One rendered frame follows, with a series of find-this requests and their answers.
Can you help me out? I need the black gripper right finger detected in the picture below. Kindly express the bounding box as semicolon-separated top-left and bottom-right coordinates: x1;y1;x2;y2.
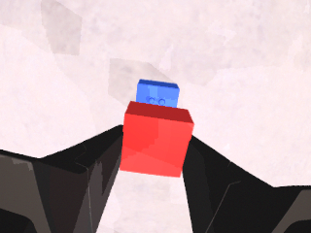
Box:
182;135;311;233

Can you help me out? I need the blue block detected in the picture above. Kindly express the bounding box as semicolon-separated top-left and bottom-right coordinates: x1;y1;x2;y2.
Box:
136;79;180;108

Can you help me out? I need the red block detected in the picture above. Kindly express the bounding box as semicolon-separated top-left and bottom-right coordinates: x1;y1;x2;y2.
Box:
121;101;194;178

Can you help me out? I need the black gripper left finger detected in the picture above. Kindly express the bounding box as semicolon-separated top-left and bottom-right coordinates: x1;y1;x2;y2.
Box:
0;124;123;233

